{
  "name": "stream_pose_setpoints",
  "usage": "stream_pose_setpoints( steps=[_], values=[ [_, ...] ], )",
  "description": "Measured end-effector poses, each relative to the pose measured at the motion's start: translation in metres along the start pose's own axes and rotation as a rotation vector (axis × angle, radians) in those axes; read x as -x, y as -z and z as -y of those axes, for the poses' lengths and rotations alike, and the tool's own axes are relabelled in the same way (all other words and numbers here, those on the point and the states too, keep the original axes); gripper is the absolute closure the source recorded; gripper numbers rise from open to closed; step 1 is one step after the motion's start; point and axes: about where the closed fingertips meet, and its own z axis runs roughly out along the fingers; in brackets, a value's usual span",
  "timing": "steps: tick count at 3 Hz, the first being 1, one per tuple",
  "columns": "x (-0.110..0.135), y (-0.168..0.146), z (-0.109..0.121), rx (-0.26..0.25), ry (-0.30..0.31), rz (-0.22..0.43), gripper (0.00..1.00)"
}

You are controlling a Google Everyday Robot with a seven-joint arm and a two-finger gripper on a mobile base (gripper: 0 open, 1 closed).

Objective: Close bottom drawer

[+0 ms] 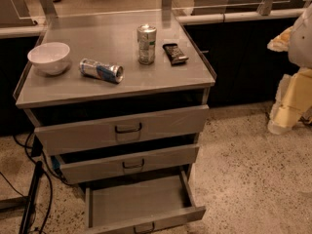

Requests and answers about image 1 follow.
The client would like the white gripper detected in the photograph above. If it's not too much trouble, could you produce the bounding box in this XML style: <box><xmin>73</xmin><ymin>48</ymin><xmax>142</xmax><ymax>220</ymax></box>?
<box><xmin>267</xmin><ymin>26</ymin><xmax>312</xmax><ymax>135</ymax></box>

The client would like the grey bottom drawer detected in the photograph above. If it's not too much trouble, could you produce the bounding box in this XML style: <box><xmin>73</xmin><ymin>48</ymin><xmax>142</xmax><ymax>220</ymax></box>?
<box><xmin>85</xmin><ymin>167</ymin><xmax>206</xmax><ymax>234</ymax></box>

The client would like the grey drawer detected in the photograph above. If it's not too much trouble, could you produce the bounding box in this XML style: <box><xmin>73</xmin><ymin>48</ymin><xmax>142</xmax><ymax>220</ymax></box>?
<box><xmin>35</xmin><ymin>105</ymin><xmax>209</xmax><ymax>155</ymax></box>
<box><xmin>60</xmin><ymin>144</ymin><xmax>199</xmax><ymax>184</ymax></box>
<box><xmin>85</xmin><ymin>167</ymin><xmax>206</xmax><ymax>234</ymax></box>

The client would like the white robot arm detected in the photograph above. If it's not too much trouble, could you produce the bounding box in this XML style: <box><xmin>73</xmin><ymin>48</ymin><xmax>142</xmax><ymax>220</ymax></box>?
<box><xmin>267</xmin><ymin>5</ymin><xmax>312</xmax><ymax>135</ymax></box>

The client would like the grey top drawer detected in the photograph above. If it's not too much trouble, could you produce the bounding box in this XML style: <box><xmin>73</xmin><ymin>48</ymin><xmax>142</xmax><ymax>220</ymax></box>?
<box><xmin>35</xmin><ymin>105</ymin><xmax>209</xmax><ymax>155</ymax></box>

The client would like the grey metal drawer cabinet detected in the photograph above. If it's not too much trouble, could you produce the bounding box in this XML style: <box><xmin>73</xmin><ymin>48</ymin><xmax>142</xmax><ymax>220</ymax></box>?
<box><xmin>13</xmin><ymin>9</ymin><xmax>217</xmax><ymax>193</ymax></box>

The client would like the grey middle drawer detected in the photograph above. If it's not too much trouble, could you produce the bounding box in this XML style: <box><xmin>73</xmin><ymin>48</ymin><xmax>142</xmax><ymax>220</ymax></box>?
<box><xmin>60</xmin><ymin>144</ymin><xmax>199</xmax><ymax>184</ymax></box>

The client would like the dark chocolate bar wrapper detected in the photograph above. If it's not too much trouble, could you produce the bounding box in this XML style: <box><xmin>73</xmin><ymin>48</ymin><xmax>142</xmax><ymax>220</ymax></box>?
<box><xmin>163</xmin><ymin>43</ymin><xmax>188</xmax><ymax>65</ymax></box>

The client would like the silver green upright can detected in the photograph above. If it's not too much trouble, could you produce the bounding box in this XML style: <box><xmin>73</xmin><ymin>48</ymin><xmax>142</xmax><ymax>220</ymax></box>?
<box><xmin>136</xmin><ymin>24</ymin><xmax>157</xmax><ymax>64</ymax></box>

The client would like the blue silver can lying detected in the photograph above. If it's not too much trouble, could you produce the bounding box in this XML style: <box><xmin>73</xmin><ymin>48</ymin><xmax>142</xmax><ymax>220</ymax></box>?
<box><xmin>79</xmin><ymin>58</ymin><xmax>124</xmax><ymax>84</ymax></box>

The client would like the white ceramic bowl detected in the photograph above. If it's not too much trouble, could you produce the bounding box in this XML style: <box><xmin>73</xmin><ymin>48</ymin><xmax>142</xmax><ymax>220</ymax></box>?
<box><xmin>27</xmin><ymin>42</ymin><xmax>70</xmax><ymax>75</ymax></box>

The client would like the black metal floor bar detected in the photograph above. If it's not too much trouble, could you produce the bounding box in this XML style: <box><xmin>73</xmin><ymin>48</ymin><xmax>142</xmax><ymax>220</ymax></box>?
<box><xmin>19</xmin><ymin>161</ymin><xmax>43</xmax><ymax>234</ymax></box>

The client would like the white counter rail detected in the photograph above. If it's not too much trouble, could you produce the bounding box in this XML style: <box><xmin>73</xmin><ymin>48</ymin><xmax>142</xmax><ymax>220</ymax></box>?
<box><xmin>176</xmin><ymin>8</ymin><xmax>305</xmax><ymax>25</ymax></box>

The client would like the black floor cable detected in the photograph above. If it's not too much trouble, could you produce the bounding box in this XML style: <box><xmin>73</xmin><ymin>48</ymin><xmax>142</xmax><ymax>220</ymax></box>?
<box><xmin>0</xmin><ymin>132</ymin><xmax>69</xmax><ymax>234</ymax></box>

